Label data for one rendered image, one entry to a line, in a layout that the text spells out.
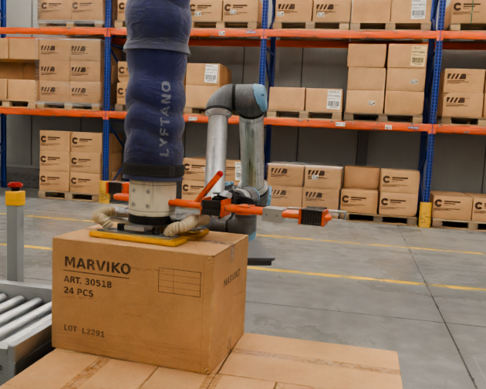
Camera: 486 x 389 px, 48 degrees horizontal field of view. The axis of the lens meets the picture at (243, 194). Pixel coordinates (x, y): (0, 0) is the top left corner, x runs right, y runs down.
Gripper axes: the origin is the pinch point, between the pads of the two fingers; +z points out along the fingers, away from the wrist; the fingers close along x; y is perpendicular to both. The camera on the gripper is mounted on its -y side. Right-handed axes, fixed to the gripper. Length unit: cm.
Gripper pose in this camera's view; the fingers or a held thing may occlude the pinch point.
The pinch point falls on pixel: (221, 207)
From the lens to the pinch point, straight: 192.1
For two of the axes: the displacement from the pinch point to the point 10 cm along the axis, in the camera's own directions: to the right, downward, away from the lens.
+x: 0.5, -9.9, -1.1
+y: -9.4, -0.8, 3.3
